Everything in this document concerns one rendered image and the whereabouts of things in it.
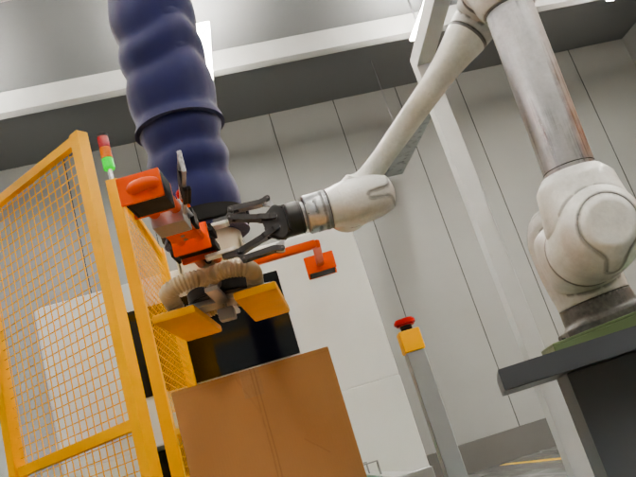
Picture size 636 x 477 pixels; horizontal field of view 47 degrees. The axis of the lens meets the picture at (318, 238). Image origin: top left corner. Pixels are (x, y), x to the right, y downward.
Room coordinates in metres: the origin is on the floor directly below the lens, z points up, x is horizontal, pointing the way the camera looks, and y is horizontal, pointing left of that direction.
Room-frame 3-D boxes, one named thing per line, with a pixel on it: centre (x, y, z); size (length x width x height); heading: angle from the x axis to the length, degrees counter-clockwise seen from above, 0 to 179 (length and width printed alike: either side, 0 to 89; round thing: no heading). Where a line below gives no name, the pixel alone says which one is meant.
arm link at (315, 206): (1.54, -0.01, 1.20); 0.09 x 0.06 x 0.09; 6
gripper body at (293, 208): (1.53, 0.06, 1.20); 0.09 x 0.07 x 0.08; 96
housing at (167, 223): (1.27, 0.26, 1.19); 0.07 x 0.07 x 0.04; 2
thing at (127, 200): (1.14, 0.26, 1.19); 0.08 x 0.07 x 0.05; 2
